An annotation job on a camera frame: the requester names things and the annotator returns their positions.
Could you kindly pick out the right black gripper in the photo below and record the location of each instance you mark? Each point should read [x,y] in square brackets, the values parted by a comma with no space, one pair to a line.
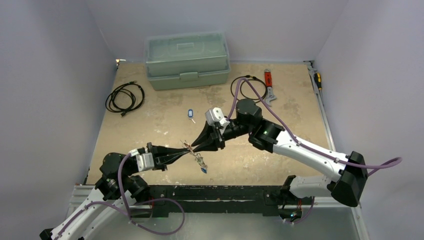
[218,137]

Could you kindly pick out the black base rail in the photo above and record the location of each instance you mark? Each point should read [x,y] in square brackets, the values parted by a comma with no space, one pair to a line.
[208,199]

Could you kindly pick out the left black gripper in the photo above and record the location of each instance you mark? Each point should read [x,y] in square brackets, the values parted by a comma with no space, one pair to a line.
[163,155]

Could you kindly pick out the green plastic toolbox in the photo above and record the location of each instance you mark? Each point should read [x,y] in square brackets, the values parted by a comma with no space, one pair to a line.
[186,60]

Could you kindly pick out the key with blue tag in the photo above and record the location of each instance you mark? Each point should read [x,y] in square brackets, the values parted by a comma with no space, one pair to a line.
[190,114]

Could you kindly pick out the metal keyring with keys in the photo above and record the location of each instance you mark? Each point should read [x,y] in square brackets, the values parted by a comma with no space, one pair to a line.
[198,158]

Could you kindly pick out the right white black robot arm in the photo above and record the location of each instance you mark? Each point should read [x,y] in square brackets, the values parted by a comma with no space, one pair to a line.
[343,176]

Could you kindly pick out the red handled adjustable wrench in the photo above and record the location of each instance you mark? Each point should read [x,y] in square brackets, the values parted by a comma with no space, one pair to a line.
[269,87]

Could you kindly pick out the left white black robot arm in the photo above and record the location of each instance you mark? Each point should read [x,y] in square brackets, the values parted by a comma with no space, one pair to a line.
[111,194]

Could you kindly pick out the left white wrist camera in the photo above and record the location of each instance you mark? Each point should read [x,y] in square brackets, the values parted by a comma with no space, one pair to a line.
[144,159]

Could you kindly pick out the yellow black screwdriver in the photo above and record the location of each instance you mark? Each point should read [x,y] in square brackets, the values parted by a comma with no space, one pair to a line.
[318,80]

